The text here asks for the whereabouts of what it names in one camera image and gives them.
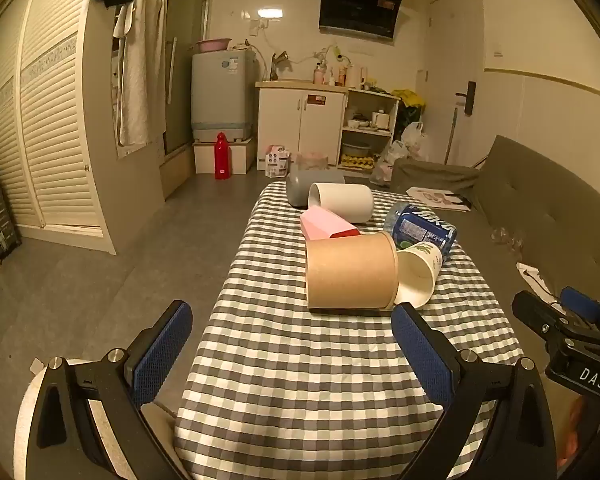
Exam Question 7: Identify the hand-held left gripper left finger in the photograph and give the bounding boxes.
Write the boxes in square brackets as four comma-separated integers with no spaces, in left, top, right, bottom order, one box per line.
[30,300,193,480]

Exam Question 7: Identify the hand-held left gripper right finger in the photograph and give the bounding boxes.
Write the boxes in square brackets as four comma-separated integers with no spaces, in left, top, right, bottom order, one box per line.
[391,302,558,480]

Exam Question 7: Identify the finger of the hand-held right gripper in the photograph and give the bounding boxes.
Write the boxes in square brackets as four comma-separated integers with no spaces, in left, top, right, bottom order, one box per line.
[511,289,582,345]
[559,286,600,324]

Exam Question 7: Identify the white paper cup green print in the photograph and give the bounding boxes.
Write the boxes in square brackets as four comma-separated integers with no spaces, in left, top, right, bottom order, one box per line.
[394,241,446,310]

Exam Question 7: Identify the large brown paper cup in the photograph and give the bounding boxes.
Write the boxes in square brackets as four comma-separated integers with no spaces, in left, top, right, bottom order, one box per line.
[304,231,400,311]

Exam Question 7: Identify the grey cup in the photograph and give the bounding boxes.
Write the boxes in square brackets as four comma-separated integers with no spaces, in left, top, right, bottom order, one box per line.
[285,167,347,210]

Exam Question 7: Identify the person's right hand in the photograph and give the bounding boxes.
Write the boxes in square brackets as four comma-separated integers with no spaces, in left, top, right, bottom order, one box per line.
[559,392,600,468]

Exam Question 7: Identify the white printed paper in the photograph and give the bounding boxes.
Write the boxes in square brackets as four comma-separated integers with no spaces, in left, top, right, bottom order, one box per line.
[516,261,565,307]

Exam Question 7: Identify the clear glasses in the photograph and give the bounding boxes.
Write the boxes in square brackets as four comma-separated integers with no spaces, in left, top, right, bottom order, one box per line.
[489,226,527,252]

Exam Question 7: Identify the grey sofa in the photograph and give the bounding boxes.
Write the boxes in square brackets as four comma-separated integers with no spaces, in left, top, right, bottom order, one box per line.
[390,135,600,361]

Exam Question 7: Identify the grey white checkered tablecloth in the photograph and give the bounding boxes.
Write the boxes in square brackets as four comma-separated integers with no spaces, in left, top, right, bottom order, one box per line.
[172,177,524,480]

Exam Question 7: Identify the white magazine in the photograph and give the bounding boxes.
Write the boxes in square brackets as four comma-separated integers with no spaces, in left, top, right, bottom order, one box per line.
[405,186,474,213]

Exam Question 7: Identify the pink box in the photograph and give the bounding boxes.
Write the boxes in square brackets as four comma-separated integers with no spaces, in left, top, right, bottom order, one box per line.
[300,205,361,242]

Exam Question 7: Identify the grey cushion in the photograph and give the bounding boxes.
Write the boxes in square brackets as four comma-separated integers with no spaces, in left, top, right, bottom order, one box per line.
[390,158,481,202]

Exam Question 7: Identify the red bottle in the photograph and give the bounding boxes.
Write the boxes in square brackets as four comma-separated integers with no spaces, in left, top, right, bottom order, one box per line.
[214,131,233,181]

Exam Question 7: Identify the white plastic bag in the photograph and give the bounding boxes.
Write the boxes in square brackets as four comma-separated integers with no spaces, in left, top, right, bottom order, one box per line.
[369,140,411,184]
[400,121,426,161]

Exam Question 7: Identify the broom stick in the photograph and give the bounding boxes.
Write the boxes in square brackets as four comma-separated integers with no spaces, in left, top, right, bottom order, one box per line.
[444,107,460,165]

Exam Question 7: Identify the white base box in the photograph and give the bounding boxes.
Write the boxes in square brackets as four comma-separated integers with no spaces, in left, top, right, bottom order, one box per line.
[192,137,256,175]

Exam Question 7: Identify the small printed carton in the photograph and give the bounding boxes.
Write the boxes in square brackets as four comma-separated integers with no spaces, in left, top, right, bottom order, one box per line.
[264,144,291,179]

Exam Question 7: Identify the pink bin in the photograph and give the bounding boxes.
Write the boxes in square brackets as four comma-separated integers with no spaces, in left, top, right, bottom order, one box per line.
[292,151,330,174]

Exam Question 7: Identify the white open shelf unit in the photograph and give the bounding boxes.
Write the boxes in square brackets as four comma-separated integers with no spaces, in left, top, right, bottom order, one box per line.
[337,87,401,171]

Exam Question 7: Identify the white louvred wardrobe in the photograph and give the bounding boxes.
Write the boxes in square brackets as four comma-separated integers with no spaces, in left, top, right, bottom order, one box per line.
[0,0,167,257]

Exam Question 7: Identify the white sink cabinet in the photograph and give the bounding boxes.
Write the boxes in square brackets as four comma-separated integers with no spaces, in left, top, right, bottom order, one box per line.
[255,80,350,169]

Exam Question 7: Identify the grey washing machine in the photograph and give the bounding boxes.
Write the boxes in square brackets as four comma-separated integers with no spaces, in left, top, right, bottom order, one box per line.
[190,49,259,142]

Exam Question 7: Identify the white towel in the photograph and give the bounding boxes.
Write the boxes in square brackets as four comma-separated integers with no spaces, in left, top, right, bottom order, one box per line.
[112,0,167,147]

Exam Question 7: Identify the white door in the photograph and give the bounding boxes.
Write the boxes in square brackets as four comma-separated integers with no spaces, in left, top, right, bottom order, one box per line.
[424,0,484,166]

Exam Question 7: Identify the glass shower door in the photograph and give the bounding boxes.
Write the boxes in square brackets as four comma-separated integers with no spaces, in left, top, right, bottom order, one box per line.
[162,0,216,157]

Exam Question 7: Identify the pink basin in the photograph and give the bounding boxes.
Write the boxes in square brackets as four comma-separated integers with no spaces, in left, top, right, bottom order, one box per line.
[195,37,233,54]

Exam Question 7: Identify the metal faucet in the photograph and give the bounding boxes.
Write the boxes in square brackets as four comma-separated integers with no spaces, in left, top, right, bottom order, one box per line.
[269,50,291,83]

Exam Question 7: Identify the black range hood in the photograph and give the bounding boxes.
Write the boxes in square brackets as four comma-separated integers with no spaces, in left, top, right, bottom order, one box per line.
[318,0,405,42]

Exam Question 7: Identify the black door handle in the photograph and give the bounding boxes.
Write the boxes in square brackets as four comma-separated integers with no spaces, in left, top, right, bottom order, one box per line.
[455,80,478,116]

